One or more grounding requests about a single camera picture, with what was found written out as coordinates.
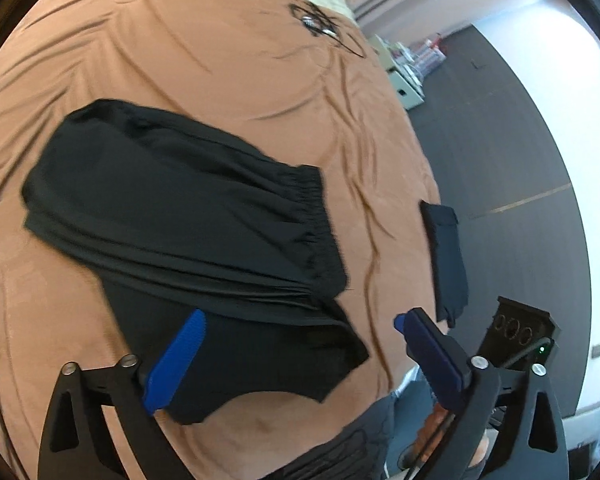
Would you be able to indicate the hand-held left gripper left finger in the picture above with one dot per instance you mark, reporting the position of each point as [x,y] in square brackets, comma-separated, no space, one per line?
[177,355]

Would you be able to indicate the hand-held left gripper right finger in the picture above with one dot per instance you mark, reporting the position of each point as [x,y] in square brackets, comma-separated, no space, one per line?
[430,355]

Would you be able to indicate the black pants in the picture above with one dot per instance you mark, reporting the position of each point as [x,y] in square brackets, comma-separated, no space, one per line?
[180,220]

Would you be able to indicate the small black cloth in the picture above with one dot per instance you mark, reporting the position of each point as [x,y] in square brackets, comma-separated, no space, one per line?
[447,260]

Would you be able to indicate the person's leg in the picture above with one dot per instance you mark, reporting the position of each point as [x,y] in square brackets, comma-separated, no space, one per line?
[405,452]

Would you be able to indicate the grey printed shorts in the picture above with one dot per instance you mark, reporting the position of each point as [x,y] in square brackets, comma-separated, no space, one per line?
[345,445]

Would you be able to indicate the white nightstand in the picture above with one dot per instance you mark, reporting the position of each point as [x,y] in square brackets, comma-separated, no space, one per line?
[405,85]

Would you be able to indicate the brown blanket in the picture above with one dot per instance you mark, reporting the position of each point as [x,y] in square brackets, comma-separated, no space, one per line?
[230,85]

